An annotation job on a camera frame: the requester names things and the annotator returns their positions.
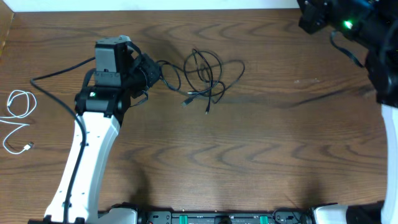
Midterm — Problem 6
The thin black cable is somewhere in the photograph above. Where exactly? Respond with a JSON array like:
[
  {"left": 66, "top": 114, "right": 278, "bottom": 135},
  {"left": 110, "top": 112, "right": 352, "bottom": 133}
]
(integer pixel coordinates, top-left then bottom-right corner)
[{"left": 183, "top": 58, "right": 246, "bottom": 105}]

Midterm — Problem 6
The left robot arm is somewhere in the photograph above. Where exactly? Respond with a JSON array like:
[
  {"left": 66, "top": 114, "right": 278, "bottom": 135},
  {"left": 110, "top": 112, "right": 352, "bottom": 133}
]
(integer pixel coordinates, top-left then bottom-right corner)
[{"left": 41, "top": 35, "right": 160, "bottom": 223}]

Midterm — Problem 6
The thick black usb cable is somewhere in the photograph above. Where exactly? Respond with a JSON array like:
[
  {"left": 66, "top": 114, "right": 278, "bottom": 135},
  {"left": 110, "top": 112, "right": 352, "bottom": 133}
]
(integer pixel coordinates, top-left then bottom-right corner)
[{"left": 155, "top": 58, "right": 224, "bottom": 108}]

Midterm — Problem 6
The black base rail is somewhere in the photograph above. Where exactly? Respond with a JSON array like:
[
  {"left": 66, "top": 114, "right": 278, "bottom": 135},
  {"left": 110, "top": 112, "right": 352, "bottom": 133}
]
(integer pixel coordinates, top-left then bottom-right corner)
[{"left": 98, "top": 210, "right": 315, "bottom": 224}]

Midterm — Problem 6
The white usb cable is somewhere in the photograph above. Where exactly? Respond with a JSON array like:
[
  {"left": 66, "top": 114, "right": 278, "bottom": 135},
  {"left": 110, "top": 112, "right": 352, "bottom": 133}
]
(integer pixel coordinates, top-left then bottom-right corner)
[{"left": 0, "top": 90, "right": 38, "bottom": 155}]

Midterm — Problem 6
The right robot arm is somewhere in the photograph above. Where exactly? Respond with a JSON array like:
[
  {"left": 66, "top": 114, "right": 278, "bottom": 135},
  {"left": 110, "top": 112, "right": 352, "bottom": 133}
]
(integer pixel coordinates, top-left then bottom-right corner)
[{"left": 297, "top": 0, "right": 397, "bottom": 223}]

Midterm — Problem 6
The black cable barrel plug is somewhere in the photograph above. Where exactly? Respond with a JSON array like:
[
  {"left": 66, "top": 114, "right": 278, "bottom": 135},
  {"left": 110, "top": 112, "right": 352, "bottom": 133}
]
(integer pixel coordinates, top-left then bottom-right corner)
[{"left": 182, "top": 49, "right": 226, "bottom": 114}]

